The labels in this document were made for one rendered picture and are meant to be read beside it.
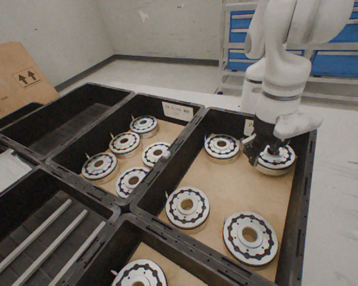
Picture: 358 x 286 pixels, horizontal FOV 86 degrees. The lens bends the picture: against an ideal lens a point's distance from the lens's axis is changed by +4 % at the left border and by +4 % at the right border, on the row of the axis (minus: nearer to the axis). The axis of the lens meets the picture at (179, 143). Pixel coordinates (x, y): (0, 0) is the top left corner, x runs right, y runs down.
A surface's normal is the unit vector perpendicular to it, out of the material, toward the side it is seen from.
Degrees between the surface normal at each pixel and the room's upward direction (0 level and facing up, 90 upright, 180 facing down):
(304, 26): 96
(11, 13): 90
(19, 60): 80
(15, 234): 0
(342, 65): 90
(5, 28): 90
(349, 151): 0
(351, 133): 0
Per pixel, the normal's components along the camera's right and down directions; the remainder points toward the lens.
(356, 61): -0.44, 0.65
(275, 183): -0.12, -0.72
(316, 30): -0.39, 0.83
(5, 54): 0.86, 0.11
